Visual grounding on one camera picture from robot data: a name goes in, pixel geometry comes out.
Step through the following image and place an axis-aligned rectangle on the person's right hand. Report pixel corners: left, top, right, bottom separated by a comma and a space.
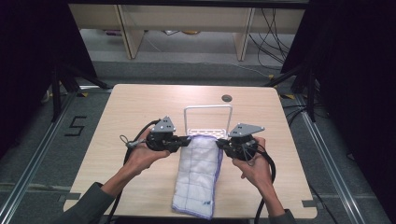
232, 136, 272, 191

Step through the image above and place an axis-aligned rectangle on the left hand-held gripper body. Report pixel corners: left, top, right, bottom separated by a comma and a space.
146, 116, 180, 154

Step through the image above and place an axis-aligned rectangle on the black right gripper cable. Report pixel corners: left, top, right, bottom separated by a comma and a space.
253, 148, 277, 224

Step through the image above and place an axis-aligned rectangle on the black curtain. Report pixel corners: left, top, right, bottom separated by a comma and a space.
279, 0, 396, 218
0, 0, 98, 158

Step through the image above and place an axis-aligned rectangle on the person's left hand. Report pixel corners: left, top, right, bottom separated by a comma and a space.
123, 127, 171, 177

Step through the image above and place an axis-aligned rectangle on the grey cable plug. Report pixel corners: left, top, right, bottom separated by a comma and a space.
119, 133, 147, 149

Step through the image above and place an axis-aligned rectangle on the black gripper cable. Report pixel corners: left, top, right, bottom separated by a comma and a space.
105, 119, 162, 224
253, 148, 277, 224

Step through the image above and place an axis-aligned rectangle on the beige wooden desk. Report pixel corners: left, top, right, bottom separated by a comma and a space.
67, 3, 306, 63

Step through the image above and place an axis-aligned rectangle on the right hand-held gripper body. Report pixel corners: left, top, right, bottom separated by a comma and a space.
224, 122, 266, 161

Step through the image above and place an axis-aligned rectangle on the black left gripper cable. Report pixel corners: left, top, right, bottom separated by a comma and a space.
105, 119, 162, 224

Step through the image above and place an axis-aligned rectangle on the aluminium floor rail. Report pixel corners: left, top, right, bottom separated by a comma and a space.
293, 92, 366, 224
0, 91, 78, 224

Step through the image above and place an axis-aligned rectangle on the white rack with handle bar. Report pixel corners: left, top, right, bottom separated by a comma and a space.
183, 104, 234, 140

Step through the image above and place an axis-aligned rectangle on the white cloth with purple edging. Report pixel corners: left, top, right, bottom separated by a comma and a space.
171, 133, 225, 220

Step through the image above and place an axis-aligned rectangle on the bundle of black floor cables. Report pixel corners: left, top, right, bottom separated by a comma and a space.
247, 7, 296, 69

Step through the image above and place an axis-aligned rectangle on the black metal stand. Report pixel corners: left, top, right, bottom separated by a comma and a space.
50, 61, 112, 123
263, 61, 318, 123

